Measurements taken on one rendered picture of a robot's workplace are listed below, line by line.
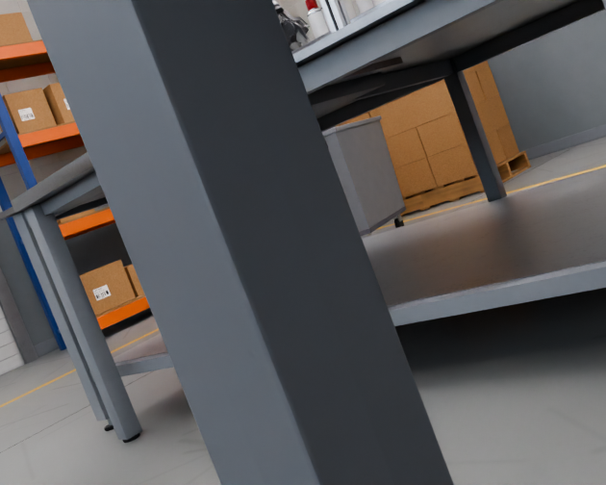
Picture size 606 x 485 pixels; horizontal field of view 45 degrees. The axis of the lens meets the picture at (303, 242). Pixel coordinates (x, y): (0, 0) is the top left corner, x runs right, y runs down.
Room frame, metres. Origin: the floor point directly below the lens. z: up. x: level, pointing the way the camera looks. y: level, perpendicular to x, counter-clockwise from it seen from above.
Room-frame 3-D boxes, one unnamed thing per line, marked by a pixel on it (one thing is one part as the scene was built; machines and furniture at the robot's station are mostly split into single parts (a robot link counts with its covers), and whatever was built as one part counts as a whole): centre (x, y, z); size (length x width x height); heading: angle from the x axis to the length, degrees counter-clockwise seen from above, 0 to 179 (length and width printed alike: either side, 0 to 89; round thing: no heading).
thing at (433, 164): (6.16, -1.28, 0.70); 1.20 x 0.83 x 1.39; 48
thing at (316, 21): (2.32, -0.29, 0.98); 0.05 x 0.05 x 0.20
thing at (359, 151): (4.90, -0.34, 0.48); 0.89 x 0.63 x 0.96; 151
